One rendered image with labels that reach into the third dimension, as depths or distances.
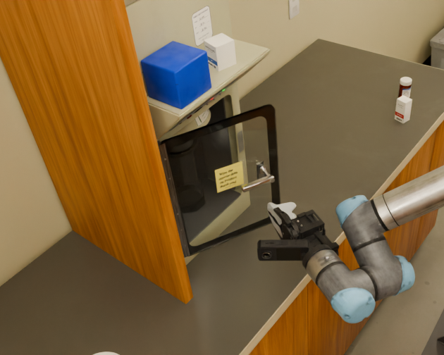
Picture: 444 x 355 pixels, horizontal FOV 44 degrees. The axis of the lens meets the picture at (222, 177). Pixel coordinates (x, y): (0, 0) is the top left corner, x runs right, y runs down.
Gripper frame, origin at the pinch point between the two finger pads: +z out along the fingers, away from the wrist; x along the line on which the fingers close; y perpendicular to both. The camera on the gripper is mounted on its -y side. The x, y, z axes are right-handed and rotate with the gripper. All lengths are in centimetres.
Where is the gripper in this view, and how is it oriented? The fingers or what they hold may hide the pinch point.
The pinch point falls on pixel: (268, 208)
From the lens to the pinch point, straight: 133.4
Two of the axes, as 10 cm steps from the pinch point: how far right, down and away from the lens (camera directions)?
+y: 9.1, -3.4, 2.4
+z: -4.0, -5.6, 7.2
